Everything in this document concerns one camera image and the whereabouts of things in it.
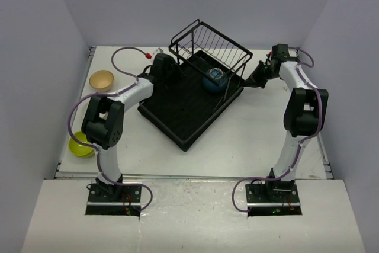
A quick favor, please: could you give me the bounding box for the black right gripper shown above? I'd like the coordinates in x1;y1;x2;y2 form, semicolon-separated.
243;62;279;90

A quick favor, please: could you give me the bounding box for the black wire dish rack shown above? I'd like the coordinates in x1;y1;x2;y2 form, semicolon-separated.
168;19;253;101

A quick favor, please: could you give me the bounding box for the black drip tray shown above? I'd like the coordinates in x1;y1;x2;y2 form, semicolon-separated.
137;50;243;152

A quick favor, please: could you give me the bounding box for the beige bird painted bowl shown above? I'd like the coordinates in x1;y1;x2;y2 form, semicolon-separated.
89;70;114;92

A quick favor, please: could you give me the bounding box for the lime green bowl front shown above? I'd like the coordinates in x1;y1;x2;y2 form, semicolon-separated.
68;131;94;158

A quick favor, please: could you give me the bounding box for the white speckled ceramic bowl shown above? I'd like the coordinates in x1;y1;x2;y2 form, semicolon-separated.
80;100;89;117

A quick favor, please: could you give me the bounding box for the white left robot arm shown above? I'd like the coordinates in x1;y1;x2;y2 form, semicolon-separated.
81;52;176;201

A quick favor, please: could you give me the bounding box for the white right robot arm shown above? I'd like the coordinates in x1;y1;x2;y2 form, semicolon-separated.
243;44;329;201

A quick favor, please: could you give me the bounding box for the blue ceramic bowl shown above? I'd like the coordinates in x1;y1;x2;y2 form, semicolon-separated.
202;68;229;93

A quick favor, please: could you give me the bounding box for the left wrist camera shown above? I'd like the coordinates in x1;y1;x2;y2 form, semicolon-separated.
144;47;164;61

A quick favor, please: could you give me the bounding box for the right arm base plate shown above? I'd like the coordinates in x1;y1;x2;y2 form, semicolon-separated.
245;184;302;216

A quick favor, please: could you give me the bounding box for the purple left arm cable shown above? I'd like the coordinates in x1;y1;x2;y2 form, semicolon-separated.
67;46;154;214

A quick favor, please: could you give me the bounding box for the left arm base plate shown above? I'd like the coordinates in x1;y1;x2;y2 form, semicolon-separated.
85;183;142;217

